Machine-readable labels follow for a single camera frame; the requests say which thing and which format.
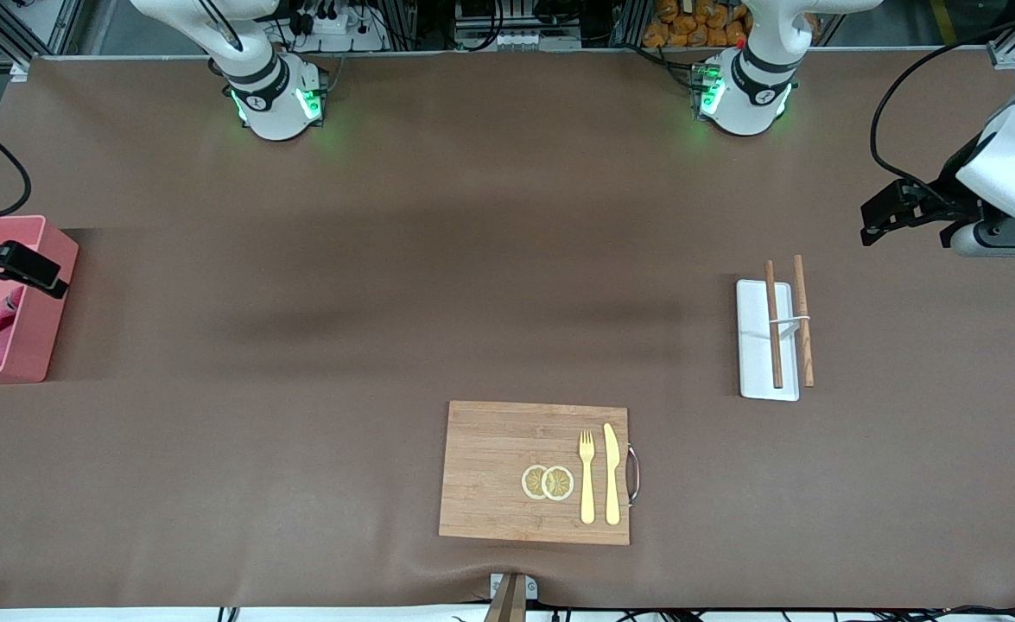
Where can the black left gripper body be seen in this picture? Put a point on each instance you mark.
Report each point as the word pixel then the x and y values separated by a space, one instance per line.
pixel 944 204

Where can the pink plastic bin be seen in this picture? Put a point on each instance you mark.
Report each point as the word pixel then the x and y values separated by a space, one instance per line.
pixel 41 345

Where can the brown wooden rod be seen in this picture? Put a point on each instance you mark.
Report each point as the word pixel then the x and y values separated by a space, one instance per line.
pixel 772 345
pixel 805 345

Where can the white rack base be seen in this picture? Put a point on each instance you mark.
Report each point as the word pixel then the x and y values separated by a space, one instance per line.
pixel 753 345

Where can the orange bread pile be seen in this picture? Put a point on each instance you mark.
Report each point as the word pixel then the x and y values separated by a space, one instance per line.
pixel 688 26

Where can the brown table cover mat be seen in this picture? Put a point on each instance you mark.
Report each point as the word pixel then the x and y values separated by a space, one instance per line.
pixel 300 432

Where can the yellow knife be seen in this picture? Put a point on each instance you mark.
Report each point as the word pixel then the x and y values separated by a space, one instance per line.
pixel 612 475

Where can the white power strip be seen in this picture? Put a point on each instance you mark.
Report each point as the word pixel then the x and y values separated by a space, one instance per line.
pixel 334 26

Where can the yellow fork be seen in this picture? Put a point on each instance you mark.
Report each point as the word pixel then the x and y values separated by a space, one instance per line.
pixel 587 492

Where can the lemon slice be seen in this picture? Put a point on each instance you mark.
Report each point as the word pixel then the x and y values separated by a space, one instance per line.
pixel 530 482
pixel 559 484

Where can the wooden cutting board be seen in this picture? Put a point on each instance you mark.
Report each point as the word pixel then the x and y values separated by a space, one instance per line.
pixel 490 475

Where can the grey metal mount plate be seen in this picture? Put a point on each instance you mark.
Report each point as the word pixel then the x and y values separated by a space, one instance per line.
pixel 531 587

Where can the brown mount post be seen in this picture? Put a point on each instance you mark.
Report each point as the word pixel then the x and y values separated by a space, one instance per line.
pixel 507 605

